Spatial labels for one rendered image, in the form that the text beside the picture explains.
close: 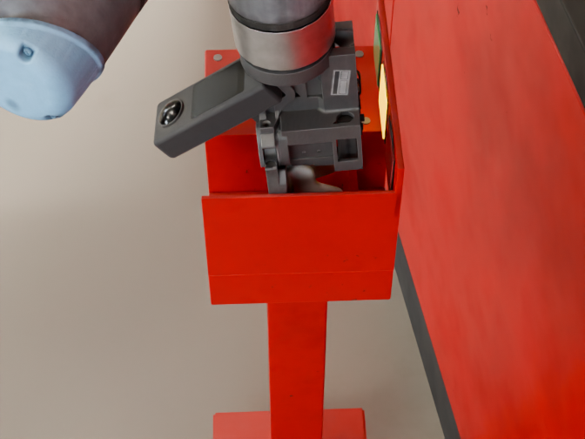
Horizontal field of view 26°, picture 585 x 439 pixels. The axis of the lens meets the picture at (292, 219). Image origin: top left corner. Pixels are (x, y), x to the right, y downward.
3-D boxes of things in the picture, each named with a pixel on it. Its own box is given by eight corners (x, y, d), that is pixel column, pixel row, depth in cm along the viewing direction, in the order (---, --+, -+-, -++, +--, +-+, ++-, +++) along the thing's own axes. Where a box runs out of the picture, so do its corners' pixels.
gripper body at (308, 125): (364, 178, 101) (357, 70, 91) (256, 186, 101) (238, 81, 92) (357, 107, 106) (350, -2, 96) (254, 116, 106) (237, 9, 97)
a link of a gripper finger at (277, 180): (292, 224, 104) (282, 154, 97) (273, 226, 104) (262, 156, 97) (290, 180, 107) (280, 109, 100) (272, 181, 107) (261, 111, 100)
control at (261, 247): (211, 137, 125) (200, -1, 111) (373, 132, 125) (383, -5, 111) (211, 306, 112) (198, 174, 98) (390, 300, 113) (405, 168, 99)
